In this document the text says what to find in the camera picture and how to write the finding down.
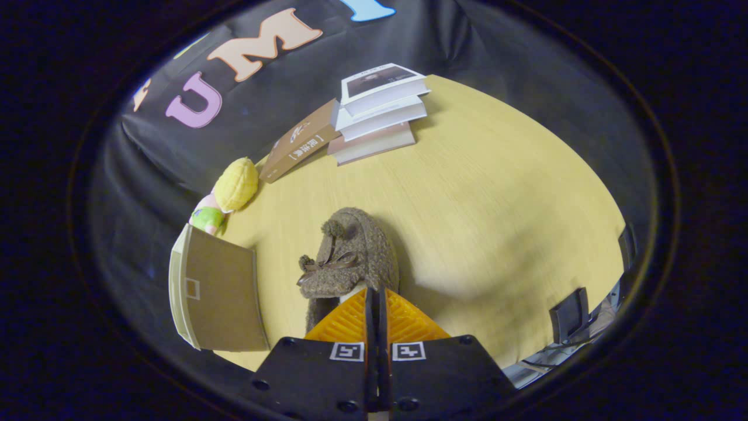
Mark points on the plain white book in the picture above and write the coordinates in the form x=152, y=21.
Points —
x=380, y=120

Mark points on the brown book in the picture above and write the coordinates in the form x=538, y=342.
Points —
x=298, y=143

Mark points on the black chair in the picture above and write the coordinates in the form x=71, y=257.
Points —
x=570, y=316
x=628, y=248

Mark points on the brown fuzzy shoe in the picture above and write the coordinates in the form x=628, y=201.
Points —
x=362, y=245

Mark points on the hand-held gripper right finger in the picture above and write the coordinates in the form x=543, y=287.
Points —
x=444, y=374

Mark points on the black backdrop cloth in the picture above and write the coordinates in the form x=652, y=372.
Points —
x=526, y=76

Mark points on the beige storage box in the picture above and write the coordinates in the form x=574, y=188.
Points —
x=225, y=298

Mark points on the pink and green plush toy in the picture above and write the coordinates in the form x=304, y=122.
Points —
x=205, y=217

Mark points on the white book with portrait cover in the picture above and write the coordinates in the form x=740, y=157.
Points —
x=380, y=82

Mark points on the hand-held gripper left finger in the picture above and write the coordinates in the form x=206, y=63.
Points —
x=315, y=374

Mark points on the yellow round plush toy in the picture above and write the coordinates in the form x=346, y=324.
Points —
x=236, y=184

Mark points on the pale pink cover book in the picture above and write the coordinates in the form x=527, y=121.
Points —
x=374, y=146

